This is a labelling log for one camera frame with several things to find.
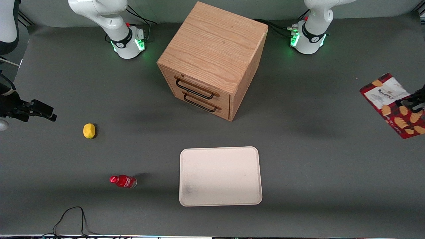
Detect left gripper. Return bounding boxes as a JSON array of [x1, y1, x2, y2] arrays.
[[395, 84, 425, 113]]

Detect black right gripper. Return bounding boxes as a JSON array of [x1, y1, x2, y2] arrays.
[[0, 90, 57, 122]]

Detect red cookie box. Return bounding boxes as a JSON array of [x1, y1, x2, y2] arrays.
[[360, 73, 425, 139]]

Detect cream rectangular tray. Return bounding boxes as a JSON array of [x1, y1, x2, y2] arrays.
[[179, 146, 263, 207]]

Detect yellow lemon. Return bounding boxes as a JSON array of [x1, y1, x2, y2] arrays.
[[83, 123, 96, 139]]

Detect small red drink bottle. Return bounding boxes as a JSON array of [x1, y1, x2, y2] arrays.
[[110, 175, 137, 189]]

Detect wooden drawer front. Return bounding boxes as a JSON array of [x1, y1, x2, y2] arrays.
[[165, 85, 230, 120], [161, 66, 231, 110]]

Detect oak wooden drawer cabinet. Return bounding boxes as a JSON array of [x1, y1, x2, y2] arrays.
[[157, 1, 269, 121]]

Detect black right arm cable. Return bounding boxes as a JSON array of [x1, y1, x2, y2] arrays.
[[0, 71, 17, 97]]

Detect black frame strut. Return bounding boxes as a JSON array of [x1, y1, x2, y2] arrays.
[[17, 10, 35, 28]]

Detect thin black looped cable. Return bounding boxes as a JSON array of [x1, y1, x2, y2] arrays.
[[42, 206, 100, 238]]

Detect black right arm base cables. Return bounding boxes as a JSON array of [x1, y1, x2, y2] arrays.
[[126, 5, 158, 43]]

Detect black arm base cables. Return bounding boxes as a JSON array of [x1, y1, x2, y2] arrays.
[[254, 9, 310, 39], [126, 5, 158, 43]]

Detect black left arm base cables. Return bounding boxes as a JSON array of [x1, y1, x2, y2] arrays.
[[254, 9, 310, 39]]

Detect black wire drawer handle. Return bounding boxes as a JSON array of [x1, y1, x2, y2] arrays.
[[183, 93, 218, 113], [175, 78, 215, 100]]

